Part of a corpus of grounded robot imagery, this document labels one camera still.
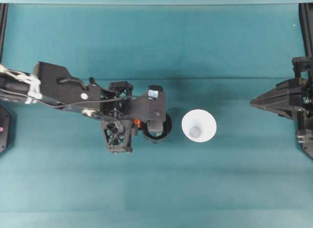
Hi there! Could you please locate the black cup holder red handle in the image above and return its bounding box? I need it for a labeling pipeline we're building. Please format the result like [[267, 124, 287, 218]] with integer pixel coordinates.
[[134, 113, 173, 144]]

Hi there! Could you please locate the blue-green table cloth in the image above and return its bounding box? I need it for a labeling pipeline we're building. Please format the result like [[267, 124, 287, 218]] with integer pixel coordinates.
[[0, 2, 313, 228]]

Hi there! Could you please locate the thin black camera wire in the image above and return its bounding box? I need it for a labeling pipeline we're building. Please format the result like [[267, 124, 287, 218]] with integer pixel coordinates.
[[36, 94, 157, 110]]

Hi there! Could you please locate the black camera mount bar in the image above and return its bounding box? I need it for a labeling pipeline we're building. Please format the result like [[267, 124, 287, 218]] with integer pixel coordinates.
[[129, 90, 167, 134]]

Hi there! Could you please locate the black frame post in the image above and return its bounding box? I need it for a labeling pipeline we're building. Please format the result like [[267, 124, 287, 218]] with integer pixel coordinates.
[[0, 3, 9, 62], [298, 3, 313, 58]]

